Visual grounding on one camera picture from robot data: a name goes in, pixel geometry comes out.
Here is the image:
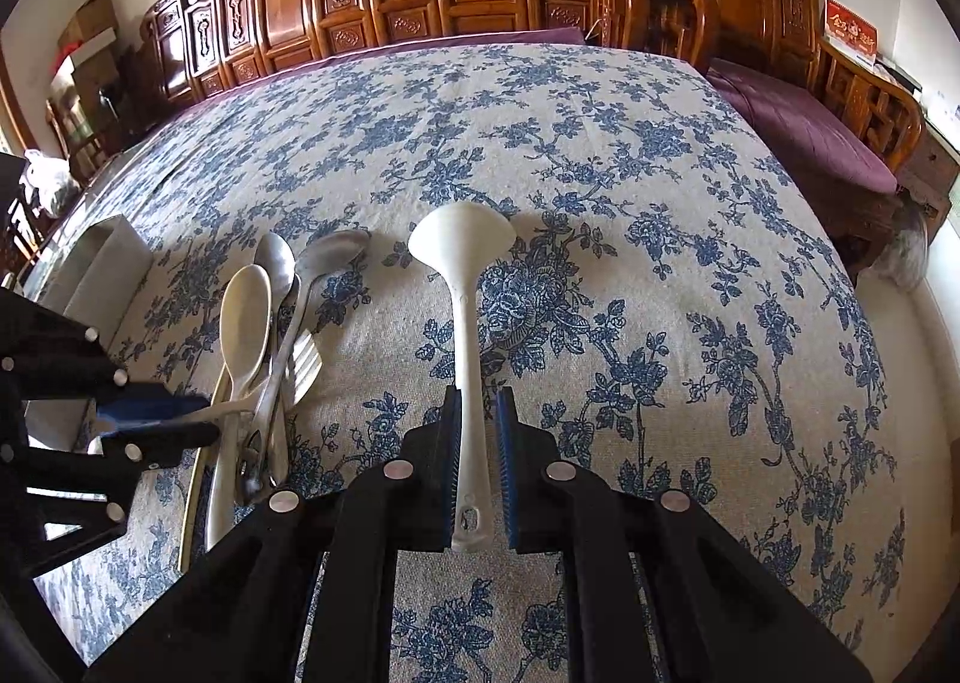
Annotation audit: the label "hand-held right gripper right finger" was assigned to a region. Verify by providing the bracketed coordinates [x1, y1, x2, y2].
[496, 385, 875, 683]

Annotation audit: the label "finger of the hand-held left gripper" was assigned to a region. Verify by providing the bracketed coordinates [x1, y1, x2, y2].
[0, 287, 211, 434]
[0, 420, 222, 579]

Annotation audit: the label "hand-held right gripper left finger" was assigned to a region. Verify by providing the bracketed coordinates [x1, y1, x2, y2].
[82, 385, 464, 683]

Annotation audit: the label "cream plastic utensil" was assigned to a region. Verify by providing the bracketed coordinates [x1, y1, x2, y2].
[182, 443, 209, 573]

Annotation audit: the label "white rice paddle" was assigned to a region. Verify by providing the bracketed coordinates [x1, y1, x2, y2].
[407, 201, 517, 554]

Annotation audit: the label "metal fork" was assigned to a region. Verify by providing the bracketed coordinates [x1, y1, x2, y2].
[236, 329, 323, 497]

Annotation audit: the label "grey metal container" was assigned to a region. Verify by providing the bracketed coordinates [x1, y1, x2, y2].
[30, 216, 156, 458]

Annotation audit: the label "small metal spoon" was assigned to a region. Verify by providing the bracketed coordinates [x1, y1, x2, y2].
[234, 231, 297, 504]

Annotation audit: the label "clear plastic bag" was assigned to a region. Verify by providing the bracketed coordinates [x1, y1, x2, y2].
[22, 151, 80, 215]

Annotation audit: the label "blue floral tablecloth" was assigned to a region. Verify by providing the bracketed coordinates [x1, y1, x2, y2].
[34, 42, 912, 683]

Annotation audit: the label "tall-backed wooden chair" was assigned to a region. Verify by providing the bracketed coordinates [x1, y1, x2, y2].
[45, 91, 106, 167]

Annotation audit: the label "dark wooden cabinet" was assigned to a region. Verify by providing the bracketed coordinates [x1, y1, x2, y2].
[71, 49, 151, 145]

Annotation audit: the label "white flat box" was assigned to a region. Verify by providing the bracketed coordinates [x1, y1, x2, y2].
[49, 38, 121, 79]

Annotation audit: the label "brown cardboard box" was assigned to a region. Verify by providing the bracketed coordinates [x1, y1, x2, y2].
[58, 0, 119, 50]

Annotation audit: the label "purple armchair cushion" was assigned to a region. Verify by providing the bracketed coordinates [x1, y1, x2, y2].
[705, 57, 899, 197]

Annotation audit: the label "grey plastic floor bag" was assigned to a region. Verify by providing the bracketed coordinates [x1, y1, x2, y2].
[874, 195, 935, 290]

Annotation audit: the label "wooden side table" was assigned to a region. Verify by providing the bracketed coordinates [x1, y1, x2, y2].
[896, 121, 960, 219]

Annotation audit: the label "red desk calendar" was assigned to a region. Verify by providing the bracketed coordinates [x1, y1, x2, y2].
[823, 0, 878, 65]

